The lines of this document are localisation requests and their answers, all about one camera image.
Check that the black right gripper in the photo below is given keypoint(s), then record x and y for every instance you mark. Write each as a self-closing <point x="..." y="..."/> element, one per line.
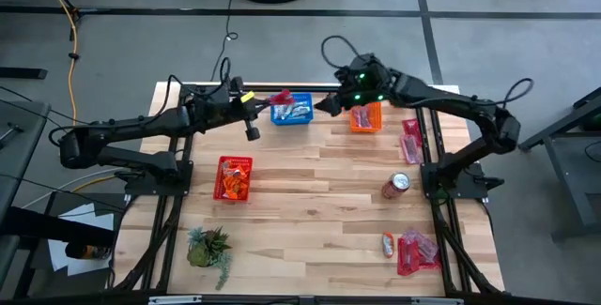
<point x="347" y="101"/>

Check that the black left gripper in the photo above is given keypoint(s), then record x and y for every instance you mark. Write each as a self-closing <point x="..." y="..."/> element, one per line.
<point x="225" y="105"/>

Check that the orange candy pack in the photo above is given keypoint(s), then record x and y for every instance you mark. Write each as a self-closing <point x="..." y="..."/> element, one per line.
<point x="233" y="172"/>
<point x="226" y="166"/>
<point x="235" y="188"/>

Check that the red soda can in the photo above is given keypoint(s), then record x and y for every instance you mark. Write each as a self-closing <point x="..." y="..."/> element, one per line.
<point x="394" y="187"/>

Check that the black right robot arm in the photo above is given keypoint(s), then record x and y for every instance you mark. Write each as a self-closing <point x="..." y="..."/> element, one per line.
<point x="451" y="101"/>

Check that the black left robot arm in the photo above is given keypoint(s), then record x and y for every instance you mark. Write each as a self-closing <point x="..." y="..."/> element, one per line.
<point x="141" y="126"/>

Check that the small orange candy bar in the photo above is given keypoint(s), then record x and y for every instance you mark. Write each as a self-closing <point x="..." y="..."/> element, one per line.
<point x="388" y="245"/>

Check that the blue plastic basket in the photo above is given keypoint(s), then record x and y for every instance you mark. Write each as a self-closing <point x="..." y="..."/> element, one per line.
<point x="272" y="121"/>

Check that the yellow tag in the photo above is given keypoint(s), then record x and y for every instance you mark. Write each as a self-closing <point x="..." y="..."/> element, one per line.
<point x="247" y="97"/>

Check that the orange plastic basket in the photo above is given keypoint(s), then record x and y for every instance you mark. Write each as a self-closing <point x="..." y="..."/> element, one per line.
<point x="378" y="126"/>

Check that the red plastic basket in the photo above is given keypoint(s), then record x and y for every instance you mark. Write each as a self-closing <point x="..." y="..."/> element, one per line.
<point x="217" y="192"/>

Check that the potted succulent plant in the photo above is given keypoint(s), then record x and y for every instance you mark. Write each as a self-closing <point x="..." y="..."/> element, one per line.
<point x="206" y="248"/>

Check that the white paper sheets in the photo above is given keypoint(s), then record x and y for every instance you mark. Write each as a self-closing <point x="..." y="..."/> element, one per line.
<point x="101" y="223"/>

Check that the dark bottle with label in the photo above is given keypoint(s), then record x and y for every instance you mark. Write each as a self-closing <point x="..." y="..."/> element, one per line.
<point x="87" y="251"/>

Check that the grey desk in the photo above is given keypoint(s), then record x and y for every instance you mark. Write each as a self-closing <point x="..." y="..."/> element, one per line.
<point x="23" y="131"/>

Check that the black flat bar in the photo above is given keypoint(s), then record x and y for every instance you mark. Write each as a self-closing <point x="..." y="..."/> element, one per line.
<point x="23" y="73"/>

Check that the black beam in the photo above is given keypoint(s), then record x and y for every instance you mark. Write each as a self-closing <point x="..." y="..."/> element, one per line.
<point x="47" y="225"/>

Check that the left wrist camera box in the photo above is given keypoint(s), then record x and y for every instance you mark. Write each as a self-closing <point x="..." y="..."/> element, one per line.
<point x="252" y="131"/>

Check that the black aluminium rig frame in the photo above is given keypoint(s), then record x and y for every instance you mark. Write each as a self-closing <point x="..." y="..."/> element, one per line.
<point x="188" y="155"/>

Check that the silver metal bracket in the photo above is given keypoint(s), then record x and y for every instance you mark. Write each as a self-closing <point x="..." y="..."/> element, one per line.
<point x="436" y="301"/>
<point x="174" y="300"/>

